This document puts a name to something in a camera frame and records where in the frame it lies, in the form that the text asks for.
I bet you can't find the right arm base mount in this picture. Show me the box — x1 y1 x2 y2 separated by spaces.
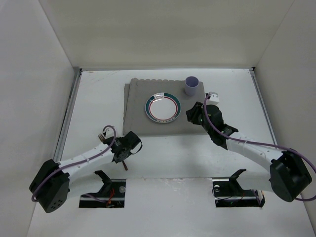
212 169 265 208

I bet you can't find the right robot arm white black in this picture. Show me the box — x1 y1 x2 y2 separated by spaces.
186 102 312 202

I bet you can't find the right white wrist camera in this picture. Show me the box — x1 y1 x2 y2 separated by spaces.
206 92 219 105

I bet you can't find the brown wooden fork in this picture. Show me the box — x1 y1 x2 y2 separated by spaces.
98 133 107 144

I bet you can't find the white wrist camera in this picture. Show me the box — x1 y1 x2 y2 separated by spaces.
102 127 114 139
206 92 219 105

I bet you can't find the brown wooden spoon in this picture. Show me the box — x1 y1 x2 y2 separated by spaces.
122 161 128 171

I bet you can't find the white plate green red rim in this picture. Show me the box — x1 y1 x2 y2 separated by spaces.
145 92 181 123

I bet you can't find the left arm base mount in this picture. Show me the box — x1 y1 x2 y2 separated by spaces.
79 170 126 208

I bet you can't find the grey cloth placemat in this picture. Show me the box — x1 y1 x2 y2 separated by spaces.
123 78 205 136

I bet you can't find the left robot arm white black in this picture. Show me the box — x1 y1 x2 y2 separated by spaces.
29 130 143 213

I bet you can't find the left aluminium table rail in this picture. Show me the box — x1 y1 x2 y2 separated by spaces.
52 67 82 161

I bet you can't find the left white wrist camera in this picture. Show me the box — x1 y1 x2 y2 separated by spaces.
102 127 114 139

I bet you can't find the purple cup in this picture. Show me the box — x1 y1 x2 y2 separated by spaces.
185 76 199 96

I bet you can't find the right aluminium table rail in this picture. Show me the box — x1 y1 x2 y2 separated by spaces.
249 67 277 144

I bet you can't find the aluminium table rail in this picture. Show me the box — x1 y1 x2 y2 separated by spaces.
52 67 82 161
249 67 277 144

